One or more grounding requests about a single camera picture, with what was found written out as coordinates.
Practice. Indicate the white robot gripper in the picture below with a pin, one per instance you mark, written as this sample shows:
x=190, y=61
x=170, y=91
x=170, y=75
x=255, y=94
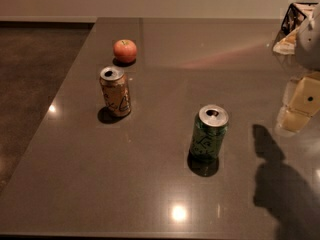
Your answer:
x=309, y=47

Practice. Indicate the green soda can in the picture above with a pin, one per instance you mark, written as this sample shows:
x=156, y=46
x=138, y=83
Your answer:
x=210, y=127

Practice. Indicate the red apple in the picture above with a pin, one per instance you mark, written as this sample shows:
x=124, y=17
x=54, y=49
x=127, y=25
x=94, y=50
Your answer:
x=125, y=50

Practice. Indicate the orange soda can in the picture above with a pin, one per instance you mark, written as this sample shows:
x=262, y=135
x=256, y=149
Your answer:
x=115, y=90

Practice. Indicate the black wire basket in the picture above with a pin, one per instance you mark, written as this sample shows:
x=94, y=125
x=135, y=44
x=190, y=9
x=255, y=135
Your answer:
x=297, y=12

